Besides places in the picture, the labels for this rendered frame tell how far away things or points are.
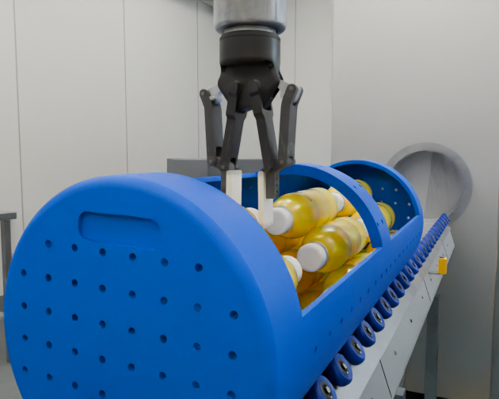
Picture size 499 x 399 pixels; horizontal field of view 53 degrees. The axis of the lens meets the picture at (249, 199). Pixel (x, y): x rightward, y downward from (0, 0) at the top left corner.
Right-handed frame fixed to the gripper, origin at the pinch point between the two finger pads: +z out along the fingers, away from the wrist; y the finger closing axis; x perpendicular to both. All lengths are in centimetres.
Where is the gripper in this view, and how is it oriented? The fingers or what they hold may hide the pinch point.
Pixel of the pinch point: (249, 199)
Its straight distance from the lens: 63.7
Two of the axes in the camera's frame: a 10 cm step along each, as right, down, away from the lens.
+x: -4.4, 0.8, -8.9
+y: -9.0, -0.4, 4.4
